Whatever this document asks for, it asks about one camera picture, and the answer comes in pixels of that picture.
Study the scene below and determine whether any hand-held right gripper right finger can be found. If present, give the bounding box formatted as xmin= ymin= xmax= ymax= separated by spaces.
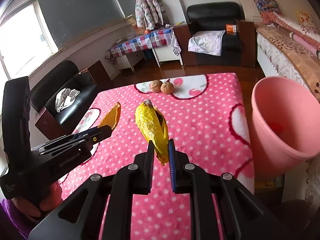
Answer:
xmin=168 ymin=139 xmax=294 ymax=240

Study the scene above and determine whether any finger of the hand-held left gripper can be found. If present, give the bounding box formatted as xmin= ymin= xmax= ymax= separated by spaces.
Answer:
xmin=72 ymin=127 xmax=101 ymax=141
xmin=85 ymin=126 xmax=112 ymax=147

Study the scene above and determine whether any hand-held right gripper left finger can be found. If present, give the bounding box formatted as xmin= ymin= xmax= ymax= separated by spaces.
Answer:
xmin=28 ymin=140 xmax=155 ymax=240

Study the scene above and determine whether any yellow foil wrapper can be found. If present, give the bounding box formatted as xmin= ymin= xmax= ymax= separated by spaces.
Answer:
xmin=135 ymin=100 xmax=170 ymax=166

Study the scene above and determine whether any pink plastic basin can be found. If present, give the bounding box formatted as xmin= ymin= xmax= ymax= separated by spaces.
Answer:
xmin=251 ymin=76 xmax=320 ymax=181

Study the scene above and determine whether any person's left forearm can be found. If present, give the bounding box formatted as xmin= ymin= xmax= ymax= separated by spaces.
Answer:
xmin=0 ymin=197 xmax=35 ymax=233

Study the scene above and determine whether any person's left hand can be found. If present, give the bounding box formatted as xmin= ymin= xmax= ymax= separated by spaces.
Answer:
xmin=14 ymin=182 xmax=63 ymax=219

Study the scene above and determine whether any white crumpled cloth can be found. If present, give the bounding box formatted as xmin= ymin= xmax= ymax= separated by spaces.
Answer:
xmin=55 ymin=88 xmax=80 ymax=112

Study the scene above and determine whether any black leather armchair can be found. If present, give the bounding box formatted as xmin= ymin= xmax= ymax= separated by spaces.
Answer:
xmin=30 ymin=60 xmax=112 ymax=140
xmin=173 ymin=2 xmax=257 ymax=68

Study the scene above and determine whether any pink polka dot blanket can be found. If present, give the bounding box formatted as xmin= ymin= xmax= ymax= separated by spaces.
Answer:
xmin=59 ymin=72 xmax=255 ymax=240

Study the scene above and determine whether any checkered tablecloth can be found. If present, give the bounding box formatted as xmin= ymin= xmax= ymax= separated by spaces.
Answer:
xmin=105 ymin=27 xmax=175 ymax=58

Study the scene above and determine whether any white desk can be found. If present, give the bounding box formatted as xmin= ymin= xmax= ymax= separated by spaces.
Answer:
xmin=110 ymin=46 xmax=183 ymax=72

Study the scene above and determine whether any bright window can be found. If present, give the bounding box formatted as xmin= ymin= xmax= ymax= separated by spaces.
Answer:
xmin=0 ymin=1 xmax=59 ymax=80

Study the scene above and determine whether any checked dish towel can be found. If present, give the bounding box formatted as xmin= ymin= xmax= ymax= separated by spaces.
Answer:
xmin=170 ymin=31 xmax=181 ymax=55

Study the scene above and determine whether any white floral cloth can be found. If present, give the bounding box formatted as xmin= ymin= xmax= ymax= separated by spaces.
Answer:
xmin=188 ymin=29 xmax=226 ymax=57

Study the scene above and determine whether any hanging printed puffer jacket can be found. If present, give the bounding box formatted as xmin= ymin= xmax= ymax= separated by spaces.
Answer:
xmin=134 ymin=0 xmax=164 ymax=30

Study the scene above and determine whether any white quilted mattress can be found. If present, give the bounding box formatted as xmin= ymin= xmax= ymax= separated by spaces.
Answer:
xmin=256 ymin=34 xmax=310 ymax=85

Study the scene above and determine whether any bed with patterned bedding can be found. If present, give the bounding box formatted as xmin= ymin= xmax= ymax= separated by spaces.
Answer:
xmin=256 ymin=25 xmax=320 ymax=103

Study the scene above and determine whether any white bed headboard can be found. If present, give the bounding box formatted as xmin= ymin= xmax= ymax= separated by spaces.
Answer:
xmin=246 ymin=0 xmax=283 ymax=23

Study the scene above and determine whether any pink rolled mat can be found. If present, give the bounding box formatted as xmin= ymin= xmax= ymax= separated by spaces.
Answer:
xmin=289 ymin=31 xmax=320 ymax=59

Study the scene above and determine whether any red polka dot quilt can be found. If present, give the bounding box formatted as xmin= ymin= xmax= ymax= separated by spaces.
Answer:
xmin=260 ymin=11 xmax=320 ymax=53

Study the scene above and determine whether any colourful printed pillow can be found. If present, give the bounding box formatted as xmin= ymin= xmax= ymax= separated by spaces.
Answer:
xmin=253 ymin=0 xmax=282 ymax=15

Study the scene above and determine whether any yellow floral pillow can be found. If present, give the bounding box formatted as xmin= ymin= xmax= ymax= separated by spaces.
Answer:
xmin=296 ymin=10 xmax=316 ymax=28

